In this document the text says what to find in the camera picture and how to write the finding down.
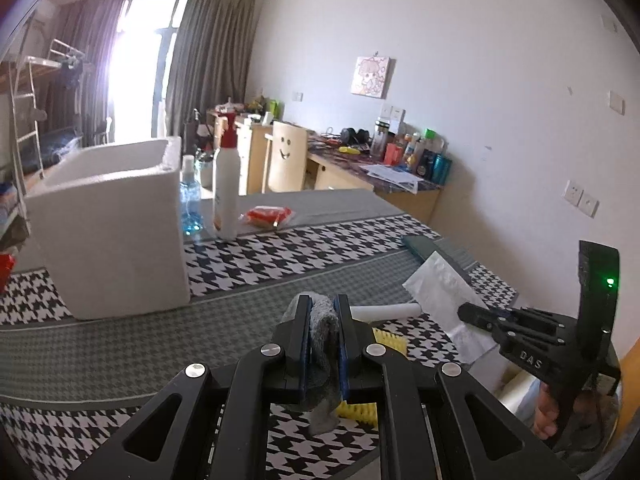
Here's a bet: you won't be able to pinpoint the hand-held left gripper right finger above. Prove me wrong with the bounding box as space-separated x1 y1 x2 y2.
334 294 576 480

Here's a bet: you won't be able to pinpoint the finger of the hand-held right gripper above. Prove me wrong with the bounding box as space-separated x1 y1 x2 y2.
457 301 568 346

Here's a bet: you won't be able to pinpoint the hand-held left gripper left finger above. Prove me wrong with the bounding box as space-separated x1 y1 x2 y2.
65 295 313 480

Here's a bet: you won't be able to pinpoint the grey sock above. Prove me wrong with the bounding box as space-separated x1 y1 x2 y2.
281 292 346 433

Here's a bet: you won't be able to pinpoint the white tissue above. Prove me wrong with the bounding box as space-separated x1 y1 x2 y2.
402 250 501 366

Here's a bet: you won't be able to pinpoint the white foam strip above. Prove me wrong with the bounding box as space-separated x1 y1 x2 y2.
349 302 421 322

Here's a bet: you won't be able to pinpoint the white foam box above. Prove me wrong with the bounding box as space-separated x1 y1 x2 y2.
22 136 192 321

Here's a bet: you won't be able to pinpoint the person's right forearm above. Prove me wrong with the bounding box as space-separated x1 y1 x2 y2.
560 390 633 476

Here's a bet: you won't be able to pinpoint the person's right hand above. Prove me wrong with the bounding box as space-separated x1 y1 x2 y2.
532 382 560 442

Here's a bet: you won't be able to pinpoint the houndstooth tablecloth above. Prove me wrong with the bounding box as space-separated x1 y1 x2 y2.
0 187 521 480

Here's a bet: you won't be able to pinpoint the red snack packet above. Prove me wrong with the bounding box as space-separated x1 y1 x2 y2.
239 205 298 231

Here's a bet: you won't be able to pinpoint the row of toiletry bottles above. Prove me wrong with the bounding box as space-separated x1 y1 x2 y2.
370 117 453 185

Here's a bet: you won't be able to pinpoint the printed papers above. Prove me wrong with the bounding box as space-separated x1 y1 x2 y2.
366 162 423 195

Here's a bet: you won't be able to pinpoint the long wooden desk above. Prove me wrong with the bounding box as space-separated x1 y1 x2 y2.
305 132 446 226

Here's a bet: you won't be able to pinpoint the white pump bottle red cap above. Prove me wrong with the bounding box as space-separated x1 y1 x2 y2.
212 112 241 242

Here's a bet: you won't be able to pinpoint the blue spray bottle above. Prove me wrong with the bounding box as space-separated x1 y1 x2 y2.
179 154 203 236

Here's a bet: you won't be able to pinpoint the wooden chair smiley face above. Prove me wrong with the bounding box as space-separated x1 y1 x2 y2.
261 120 307 193

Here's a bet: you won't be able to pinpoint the black bag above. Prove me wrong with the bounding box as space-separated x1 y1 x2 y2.
182 110 213 156

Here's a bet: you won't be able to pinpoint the brown curtain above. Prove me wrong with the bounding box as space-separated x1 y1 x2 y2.
37 0 128 146
165 0 261 138

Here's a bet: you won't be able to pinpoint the red plastic object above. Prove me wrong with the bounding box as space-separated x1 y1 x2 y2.
0 254 16 293

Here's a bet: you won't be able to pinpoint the dark blue quilt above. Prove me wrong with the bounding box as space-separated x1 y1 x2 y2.
40 127 83 166

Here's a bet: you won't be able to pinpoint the glass balcony door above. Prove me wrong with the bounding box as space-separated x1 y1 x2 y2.
102 0 191 143

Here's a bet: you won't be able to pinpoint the dark hanging clothes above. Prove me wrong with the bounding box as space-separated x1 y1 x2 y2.
57 57 83 86

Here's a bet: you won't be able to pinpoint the metal bunk bed with ladder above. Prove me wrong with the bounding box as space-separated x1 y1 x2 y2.
0 37 113 196

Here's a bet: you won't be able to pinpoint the wall poster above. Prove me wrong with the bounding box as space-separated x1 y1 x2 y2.
350 55 392 99

